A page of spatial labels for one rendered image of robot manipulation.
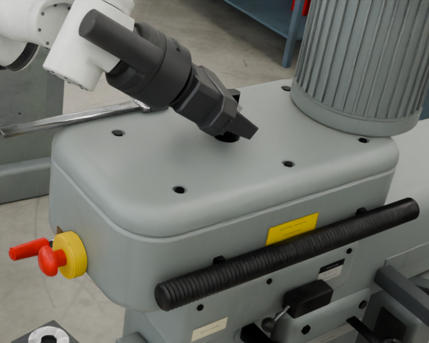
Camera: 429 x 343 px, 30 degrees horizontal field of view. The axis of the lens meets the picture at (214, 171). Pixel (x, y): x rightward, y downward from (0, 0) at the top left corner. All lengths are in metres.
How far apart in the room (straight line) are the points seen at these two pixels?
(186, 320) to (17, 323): 2.48
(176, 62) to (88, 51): 0.11
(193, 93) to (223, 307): 0.30
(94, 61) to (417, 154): 0.71
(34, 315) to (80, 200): 2.56
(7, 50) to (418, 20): 0.56
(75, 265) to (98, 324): 2.50
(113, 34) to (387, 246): 0.64
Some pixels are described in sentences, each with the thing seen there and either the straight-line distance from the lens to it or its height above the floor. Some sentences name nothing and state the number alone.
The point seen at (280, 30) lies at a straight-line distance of 6.21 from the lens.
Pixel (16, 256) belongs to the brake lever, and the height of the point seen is 1.70.
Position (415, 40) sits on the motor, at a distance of 1.12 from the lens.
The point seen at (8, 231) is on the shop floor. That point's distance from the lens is 4.00.
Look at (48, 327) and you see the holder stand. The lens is 1.87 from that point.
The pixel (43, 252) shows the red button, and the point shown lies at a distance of 1.02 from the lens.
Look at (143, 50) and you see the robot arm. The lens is 0.91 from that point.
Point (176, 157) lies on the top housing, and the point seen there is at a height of 1.89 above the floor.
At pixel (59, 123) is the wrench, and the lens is 1.05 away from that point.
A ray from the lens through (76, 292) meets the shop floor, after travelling 3.66.
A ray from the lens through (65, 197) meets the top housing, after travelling 1.04.
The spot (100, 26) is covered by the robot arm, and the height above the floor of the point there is 2.08.
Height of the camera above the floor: 2.41
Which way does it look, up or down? 31 degrees down
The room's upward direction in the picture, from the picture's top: 10 degrees clockwise
